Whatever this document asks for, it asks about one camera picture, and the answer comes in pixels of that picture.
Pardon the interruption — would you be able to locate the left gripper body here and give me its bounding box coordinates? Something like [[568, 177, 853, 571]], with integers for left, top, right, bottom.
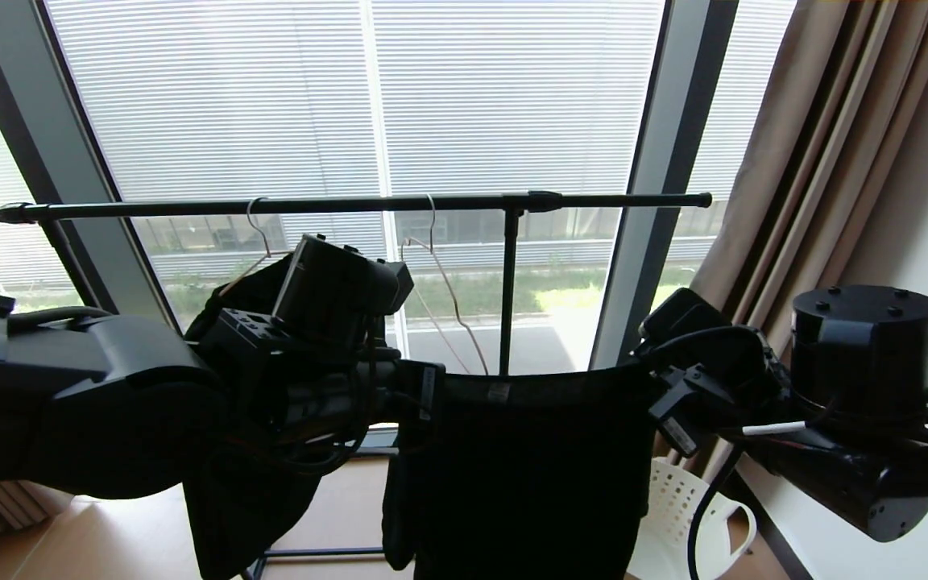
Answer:
[[283, 358, 448, 452]]

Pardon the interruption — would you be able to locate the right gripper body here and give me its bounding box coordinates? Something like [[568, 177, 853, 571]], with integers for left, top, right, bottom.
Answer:
[[648, 330, 781, 458]]

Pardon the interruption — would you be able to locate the black clothes rack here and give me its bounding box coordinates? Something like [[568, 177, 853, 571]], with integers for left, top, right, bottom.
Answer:
[[0, 191, 714, 580]]

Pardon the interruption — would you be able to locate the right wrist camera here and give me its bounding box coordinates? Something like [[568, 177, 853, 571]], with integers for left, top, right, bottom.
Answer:
[[639, 287, 732, 349]]

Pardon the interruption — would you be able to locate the brown curtain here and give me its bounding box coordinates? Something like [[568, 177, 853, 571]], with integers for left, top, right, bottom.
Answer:
[[653, 0, 928, 484], [0, 480, 80, 533]]

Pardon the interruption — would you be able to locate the black garment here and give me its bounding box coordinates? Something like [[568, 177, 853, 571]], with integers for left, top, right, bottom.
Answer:
[[382, 361, 668, 580], [182, 254, 402, 580]]

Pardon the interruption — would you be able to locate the white laundry basket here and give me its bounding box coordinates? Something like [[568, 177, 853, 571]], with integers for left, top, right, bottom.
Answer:
[[625, 456, 758, 580]]

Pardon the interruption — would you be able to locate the window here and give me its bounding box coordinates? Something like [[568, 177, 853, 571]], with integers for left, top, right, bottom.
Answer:
[[0, 0, 799, 462]]

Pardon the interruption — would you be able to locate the pink clothes hanger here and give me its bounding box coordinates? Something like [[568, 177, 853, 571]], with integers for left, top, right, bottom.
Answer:
[[400, 193, 491, 377], [218, 197, 296, 296]]

